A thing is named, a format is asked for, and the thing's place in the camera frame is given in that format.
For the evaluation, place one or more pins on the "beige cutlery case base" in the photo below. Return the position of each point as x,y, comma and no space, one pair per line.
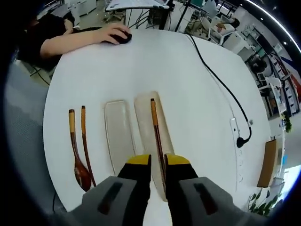
143,122

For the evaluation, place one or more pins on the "white laptop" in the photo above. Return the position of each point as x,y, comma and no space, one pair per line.
136,3

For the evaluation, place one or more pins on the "white power strip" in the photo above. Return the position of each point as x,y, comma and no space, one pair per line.
234,128

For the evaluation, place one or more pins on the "small green plant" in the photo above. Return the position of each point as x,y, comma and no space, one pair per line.
287,122

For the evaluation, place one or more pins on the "brown wooden chopstick utensil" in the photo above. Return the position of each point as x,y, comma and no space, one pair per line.
83,122
154,113

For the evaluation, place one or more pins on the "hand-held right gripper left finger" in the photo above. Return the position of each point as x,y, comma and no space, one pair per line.
113,200

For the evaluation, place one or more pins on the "brown wooden spoon utensil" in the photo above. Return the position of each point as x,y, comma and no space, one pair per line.
82,174

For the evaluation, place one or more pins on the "black tripod stand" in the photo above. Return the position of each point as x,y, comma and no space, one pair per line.
182,14

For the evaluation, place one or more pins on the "brown cardboard box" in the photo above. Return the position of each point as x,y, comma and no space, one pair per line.
266,162

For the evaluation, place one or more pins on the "beige cutlery case lid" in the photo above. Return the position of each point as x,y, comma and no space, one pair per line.
117,131

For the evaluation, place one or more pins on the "black computer mouse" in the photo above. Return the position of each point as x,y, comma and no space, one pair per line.
124,38

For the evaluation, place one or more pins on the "potted green plant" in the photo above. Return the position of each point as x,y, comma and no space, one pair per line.
261,204

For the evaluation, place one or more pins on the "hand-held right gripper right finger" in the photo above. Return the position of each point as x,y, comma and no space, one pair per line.
200,202

